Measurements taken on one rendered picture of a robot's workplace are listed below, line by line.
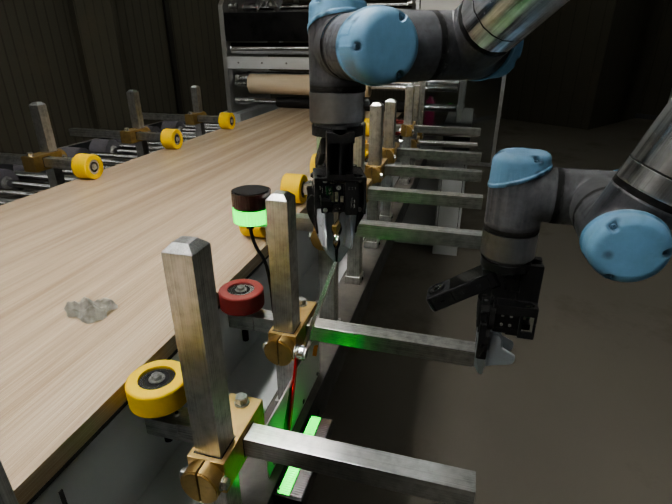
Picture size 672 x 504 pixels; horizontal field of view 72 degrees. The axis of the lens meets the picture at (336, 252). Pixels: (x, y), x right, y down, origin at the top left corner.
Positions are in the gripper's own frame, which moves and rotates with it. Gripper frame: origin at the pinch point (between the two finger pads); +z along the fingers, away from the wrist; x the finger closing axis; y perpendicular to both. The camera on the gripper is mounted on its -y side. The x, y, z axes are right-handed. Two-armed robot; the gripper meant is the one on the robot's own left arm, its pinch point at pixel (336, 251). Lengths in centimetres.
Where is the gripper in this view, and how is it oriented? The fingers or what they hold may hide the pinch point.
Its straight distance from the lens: 73.9
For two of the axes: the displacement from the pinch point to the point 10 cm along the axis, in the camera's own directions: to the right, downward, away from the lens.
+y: 0.8, 3.9, -9.2
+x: 10.0, -0.3, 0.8
